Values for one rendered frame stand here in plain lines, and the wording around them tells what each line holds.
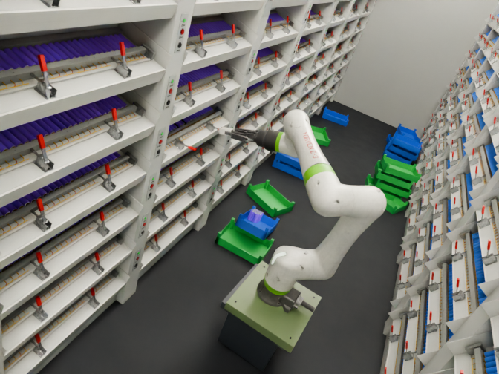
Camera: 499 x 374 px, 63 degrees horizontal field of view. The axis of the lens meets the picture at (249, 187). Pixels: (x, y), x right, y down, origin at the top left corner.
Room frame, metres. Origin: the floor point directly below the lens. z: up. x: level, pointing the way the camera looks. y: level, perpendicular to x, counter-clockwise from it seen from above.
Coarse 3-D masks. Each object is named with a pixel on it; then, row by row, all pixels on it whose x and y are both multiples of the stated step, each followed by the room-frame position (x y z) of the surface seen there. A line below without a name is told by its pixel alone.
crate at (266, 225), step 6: (240, 216) 1.99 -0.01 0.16; (246, 216) 2.16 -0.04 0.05; (264, 216) 2.24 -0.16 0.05; (240, 222) 1.98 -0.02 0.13; (246, 222) 1.97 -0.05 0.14; (252, 222) 2.14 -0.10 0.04; (258, 222) 2.19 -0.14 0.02; (264, 222) 2.22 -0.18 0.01; (270, 222) 2.22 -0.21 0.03; (276, 222) 2.20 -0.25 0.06; (246, 228) 1.96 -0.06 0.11; (252, 228) 1.96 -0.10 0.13; (258, 228) 1.96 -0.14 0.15; (264, 228) 2.13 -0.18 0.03; (270, 228) 2.17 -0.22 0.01; (258, 234) 1.94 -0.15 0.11; (264, 234) 1.94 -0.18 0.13
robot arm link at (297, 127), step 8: (288, 112) 1.60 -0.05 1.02; (296, 112) 1.58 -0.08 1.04; (304, 112) 1.61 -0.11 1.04; (288, 120) 1.56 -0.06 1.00; (296, 120) 1.54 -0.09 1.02; (304, 120) 1.55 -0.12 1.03; (288, 128) 1.54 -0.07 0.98; (296, 128) 1.51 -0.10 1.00; (304, 128) 1.50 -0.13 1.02; (288, 136) 1.58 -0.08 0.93; (296, 136) 1.48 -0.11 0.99; (304, 136) 1.46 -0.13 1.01; (312, 136) 1.47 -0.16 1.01; (296, 144) 1.45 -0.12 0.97; (304, 144) 1.42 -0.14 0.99; (312, 144) 1.42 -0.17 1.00; (296, 152) 1.43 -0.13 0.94; (304, 152) 1.38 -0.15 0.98; (312, 152) 1.37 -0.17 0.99; (320, 152) 1.39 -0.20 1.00; (304, 160) 1.35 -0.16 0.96; (312, 160) 1.33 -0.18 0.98; (320, 160) 1.32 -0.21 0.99; (304, 168) 1.31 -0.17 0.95
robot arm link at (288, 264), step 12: (276, 252) 1.28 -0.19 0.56; (288, 252) 1.29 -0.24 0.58; (300, 252) 1.31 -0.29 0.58; (276, 264) 1.25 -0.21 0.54; (288, 264) 1.24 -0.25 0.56; (300, 264) 1.26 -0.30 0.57; (312, 264) 1.29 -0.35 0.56; (264, 276) 1.29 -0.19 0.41; (276, 276) 1.24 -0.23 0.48; (288, 276) 1.23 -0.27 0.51; (300, 276) 1.25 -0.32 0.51; (276, 288) 1.23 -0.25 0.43; (288, 288) 1.25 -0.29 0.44
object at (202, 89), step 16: (224, 64) 1.94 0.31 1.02; (192, 80) 1.63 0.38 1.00; (208, 80) 1.71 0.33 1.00; (224, 80) 1.86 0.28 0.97; (240, 80) 1.91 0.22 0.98; (176, 96) 1.48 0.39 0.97; (192, 96) 1.55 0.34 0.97; (208, 96) 1.63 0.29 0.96; (224, 96) 1.77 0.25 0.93; (176, 112) 1.38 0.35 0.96; (192, 112) 1.50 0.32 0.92
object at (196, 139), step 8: (216, 104) 1.94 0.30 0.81; (224, 112) 1.92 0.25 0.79; (216, 120) 1.85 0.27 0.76; (224, 120) 1.90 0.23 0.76; (200, 128) 1.71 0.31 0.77; (192, 136) 1.61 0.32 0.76; (200, 136) 1.65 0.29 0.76; (208, 136) 1.70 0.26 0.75; (192, 144) 1.56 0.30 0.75; (200, 144) 1.66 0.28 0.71; (168, 152) 1.41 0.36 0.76; (176, 152) 1.44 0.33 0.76; (184, 152) 1.51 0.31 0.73; (168, 160) 1.37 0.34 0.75; (160, 168) 1.35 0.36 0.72
